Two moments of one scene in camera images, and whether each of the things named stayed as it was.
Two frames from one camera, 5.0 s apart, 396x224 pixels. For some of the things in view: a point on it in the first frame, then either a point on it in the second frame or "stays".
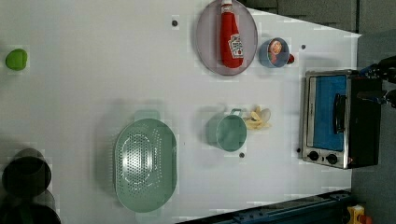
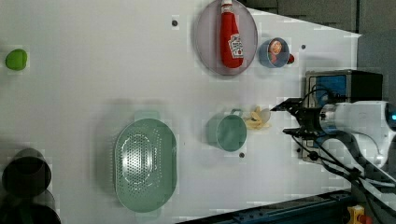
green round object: x=17 y=59 stays
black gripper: x=386 y=69 -> x=307 y=117
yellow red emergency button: x=357 y=216 stays
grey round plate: x=208 y=40 stays
